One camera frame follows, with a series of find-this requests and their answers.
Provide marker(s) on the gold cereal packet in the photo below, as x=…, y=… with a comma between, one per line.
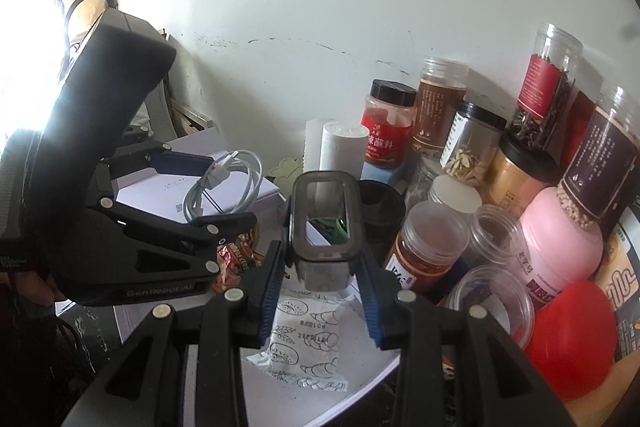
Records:
x=235, y=259

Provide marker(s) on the tall jar dark label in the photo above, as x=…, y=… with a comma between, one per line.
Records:
x=600, y=162

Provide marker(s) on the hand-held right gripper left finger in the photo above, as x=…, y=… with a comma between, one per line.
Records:
x=272, y=287

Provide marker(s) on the red seasoning jar black lid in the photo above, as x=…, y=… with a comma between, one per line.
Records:
x=390, y=127

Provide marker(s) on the pale green coaster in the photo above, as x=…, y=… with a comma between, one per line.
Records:
x=287, y=174

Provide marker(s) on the grey translucent rectangular case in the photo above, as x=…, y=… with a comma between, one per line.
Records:
x=325, y=267

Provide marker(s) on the white printed packet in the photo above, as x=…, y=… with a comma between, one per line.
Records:
x=305, y=342

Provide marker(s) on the white ribbed holder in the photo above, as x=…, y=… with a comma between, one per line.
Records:
x=312, y=147

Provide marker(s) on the white gift box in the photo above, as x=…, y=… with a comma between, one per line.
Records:
x=150, y=199

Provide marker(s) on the golden powder jar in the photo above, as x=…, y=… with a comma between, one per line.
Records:
x=520, y=177

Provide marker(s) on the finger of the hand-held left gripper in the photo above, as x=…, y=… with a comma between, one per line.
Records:
x=210, y=229
x=175, y=164

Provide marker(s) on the black-lid jar pale slices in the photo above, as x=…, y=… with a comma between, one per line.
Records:
x=472, y=147

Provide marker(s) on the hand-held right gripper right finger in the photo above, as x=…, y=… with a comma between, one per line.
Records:
x=371, y=307

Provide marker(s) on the tall jar red label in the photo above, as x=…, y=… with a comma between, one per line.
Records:
x=545, y=92

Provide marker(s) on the person's left hand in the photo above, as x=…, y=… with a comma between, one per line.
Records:
x=37, y=287

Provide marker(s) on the clear jar brown label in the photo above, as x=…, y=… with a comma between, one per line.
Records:
x=437, y=112

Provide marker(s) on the black printed pouch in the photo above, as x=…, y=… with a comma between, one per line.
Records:
x=625, y=287

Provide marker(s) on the red plastic canister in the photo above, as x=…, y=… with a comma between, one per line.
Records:
x=572, y=337

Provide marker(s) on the white paper roll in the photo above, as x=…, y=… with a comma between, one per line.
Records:
x=344, y=149

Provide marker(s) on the red powder jar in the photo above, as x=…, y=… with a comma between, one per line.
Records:
x=425, y=247

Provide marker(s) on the red carton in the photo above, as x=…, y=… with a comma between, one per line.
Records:
x=582, y=127

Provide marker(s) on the pink jar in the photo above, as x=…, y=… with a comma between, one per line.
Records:
x=562, y=247

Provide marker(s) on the large clear jar orange label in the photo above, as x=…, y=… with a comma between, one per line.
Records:
x=492, y=307

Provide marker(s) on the black cup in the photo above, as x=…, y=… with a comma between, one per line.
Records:
x=382, y=212

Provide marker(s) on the empty clear jar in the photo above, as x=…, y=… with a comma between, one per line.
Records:
x=495, y=234

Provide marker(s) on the white-lid clear jar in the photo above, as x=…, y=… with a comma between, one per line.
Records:
x=452, y=194

